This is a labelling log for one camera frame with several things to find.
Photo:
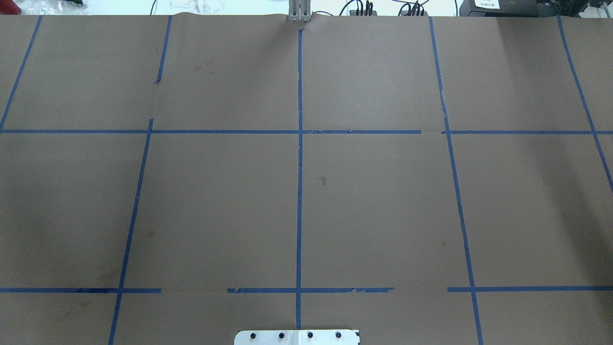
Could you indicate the black computer box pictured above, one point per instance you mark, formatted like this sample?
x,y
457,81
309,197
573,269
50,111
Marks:
x,y
521,8

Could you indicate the aluminium frame post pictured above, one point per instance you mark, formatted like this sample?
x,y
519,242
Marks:
x,y
299,11

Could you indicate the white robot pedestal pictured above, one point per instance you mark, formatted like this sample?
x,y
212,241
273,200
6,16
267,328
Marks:
x,y
298,337

